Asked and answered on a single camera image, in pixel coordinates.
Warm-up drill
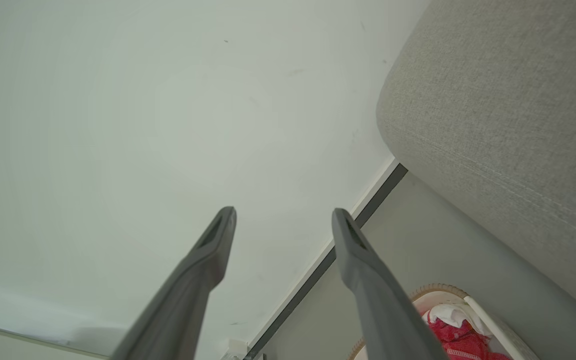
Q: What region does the white wall outlet box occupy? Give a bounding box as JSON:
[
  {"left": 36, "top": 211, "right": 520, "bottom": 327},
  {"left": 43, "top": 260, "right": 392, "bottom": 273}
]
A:
[{"left": 227, "top": 338, "right": 250, "bottom": 359}]

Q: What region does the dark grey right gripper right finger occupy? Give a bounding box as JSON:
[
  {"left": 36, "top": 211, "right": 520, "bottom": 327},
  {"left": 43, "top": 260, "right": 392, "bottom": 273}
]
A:
[{"left": 331, "top": 208, "right": 450, "bottom": 360}]

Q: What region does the grey fabric sofa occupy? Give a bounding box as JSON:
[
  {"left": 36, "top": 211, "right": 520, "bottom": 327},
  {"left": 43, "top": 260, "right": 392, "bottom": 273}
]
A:
[{"left": 375, "top": 0, "right": 576, "bottom": 326}]

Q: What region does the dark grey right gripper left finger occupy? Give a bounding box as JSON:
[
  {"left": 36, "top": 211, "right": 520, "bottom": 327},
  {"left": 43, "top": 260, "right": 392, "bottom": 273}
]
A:
[{"left": 110, "top": 206, "right": 238, "bottom": 360}]

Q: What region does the red white-trimmed jacket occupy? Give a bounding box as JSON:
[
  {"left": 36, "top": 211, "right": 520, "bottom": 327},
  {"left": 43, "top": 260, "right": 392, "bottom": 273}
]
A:
[{"left": 420, "top": 302, "right": 511, "bottom": 360}]

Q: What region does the black and white baseboard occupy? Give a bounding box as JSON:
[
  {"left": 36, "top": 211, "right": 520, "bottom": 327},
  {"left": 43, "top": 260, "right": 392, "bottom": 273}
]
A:
[{"left": 220, "top": 159, "right": 410, "bottom": 360}]

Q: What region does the white perforated laundry basket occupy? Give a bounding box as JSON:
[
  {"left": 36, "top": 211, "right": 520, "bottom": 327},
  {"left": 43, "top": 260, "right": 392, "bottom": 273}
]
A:
[{"left": 348, "top": 283, "right": 541, "bottom": 360}]

